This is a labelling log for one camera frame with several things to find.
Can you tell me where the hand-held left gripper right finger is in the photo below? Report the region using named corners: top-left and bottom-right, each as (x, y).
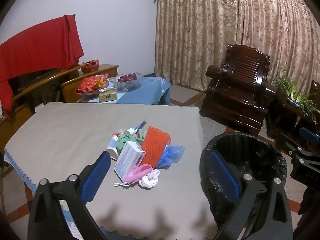
top-left (209, 151), bottom-right (293, 240)

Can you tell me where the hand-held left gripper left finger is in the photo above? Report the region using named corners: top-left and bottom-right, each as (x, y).
top-left (28, 151), bottom-right (112, 240)

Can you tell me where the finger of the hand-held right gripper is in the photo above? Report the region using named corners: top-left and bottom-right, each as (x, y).
top-left (299, 127), bottom-right (320, 150)
top-left (285, 140), bottom-right (310, 160)

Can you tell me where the blue white paper cup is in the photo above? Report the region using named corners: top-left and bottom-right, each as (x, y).
top-left (106, 134), bottom-right (123, 160)

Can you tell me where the black lined trash bin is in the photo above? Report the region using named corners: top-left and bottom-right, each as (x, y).
top-left (199, 132), bottom-right (287, 240)

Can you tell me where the blue plastic bag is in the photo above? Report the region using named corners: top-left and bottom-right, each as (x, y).
top-left (157, 145), bottom-right (185, 169)

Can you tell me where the green glove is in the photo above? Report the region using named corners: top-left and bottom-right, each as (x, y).
top-left (134, 127), bottom-right (149, 140)
top-left (115, 132), bottom-right (137, 153)

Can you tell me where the dark wooden side table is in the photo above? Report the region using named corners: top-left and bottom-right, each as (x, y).
top-left (265, 87), bottom-right (320, 153)

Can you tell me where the white blue cardboard box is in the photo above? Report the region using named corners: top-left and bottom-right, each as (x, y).
top-left (114, 141), bottom-right (146, 180)

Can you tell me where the pink plastic pouch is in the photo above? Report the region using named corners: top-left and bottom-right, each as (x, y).
top-left (122, 164), bottom-right (153, 183)

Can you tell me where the dark wooden armchair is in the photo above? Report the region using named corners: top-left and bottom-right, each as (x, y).
top-left (310, 80), bottom-right (320, 100)
top-left (200, 44), bottom-right (277, 137)

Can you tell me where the green potted plant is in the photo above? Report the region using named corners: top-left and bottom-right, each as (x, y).
top-left (271, 76), bottom-right (318, 120)

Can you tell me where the white crumpled tissue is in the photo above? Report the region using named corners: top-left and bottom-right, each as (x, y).
top-left (138, 169), bottom-right (161, 188)

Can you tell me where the blue white toothpaste tube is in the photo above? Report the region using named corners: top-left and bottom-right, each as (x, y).
top-left (126, 120), bottom-right (147, 136)

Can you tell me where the orange foam net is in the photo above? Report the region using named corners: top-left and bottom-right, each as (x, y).
top-left (141, 126), bottom-right (172, 169)

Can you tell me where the golden tissue box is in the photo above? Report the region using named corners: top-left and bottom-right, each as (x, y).
top-left (98, 88), bottom-right (117, 103)

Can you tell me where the red gift packet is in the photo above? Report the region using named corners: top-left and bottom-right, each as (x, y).
top-left (76, 76), bottom-right (100, 93)

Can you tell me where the yellow red snack bag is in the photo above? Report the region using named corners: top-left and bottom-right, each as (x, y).
top-left (96, 74), bottom-right (110, 88)

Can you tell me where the blue covered side table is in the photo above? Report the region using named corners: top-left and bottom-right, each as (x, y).
top-left (76, 76), bottom-right (172, 105)

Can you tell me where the glass fruit bowl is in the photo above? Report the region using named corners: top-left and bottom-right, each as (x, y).
top-left (109, 73), bottom-right (144, 92)

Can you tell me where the light wooden chair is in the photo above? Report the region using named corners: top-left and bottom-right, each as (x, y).
top-left (0, 65), bottom-right (85, 148)

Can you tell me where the red patterned bag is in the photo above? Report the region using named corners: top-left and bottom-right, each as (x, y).
top-left (81, 59), bottom-right (100, 73)

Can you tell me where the black television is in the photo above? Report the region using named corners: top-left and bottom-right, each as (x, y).
top-left (7, 66), bottom-right (63, 93)

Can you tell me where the red cloth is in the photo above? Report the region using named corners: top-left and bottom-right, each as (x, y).
top-left (0, 15), bottom-right (85, 112)

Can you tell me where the beige patterned curtain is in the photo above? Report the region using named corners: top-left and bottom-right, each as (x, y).
top-left (153, 0), bottom-right (320, 110)

